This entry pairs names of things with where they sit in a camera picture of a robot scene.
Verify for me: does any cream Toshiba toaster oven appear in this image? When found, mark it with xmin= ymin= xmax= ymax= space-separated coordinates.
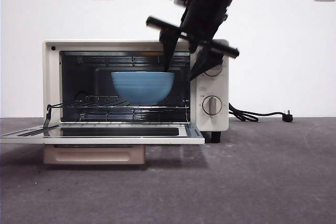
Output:
xmin=43 ymin=39 xmax=229 ymax=143

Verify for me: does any blue ribbed bowl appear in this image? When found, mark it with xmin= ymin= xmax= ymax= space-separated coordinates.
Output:
xmin=110 ymin=71 xmax=176 ymax=106

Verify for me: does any beige timer knob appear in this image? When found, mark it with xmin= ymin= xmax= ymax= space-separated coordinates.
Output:
xmin=201 ymin=95 xmax=222 ymax=116

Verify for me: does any oven door with beige handle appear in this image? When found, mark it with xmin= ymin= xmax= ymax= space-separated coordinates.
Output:
xmin=0 ymin=104 xmax=205 ymax=166

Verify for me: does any beige temperature knob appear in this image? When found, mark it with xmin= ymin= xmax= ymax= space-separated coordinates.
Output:
xmin=204 ymin=62 xmax=224 ymax=77

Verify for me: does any black power cable with plug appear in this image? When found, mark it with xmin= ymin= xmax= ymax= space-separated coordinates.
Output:
xmin=227 ymin=102 xmax=294 ymax=123

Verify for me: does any metal wire oven rack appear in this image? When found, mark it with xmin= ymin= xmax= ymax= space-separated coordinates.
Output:
xmin=48 ymin=94 xmax=191 ymax=111

